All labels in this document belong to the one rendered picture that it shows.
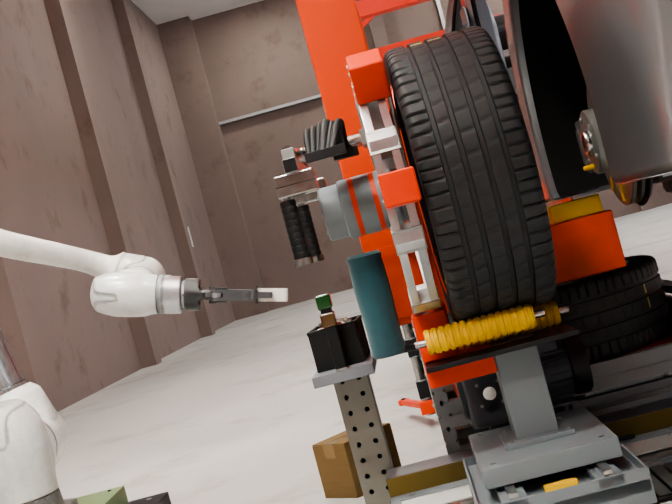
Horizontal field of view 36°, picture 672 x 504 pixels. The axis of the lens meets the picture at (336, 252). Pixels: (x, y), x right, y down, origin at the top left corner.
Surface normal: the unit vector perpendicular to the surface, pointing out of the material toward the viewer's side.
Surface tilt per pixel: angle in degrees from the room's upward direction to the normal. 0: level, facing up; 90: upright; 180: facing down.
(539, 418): 90
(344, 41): 90
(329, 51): 90
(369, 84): 125
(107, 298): 98
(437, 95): 60
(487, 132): 79
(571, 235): 90
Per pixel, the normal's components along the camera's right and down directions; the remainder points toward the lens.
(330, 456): -0.71, 0.18
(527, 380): -0.06, 0.01
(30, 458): 0.62, -0.20
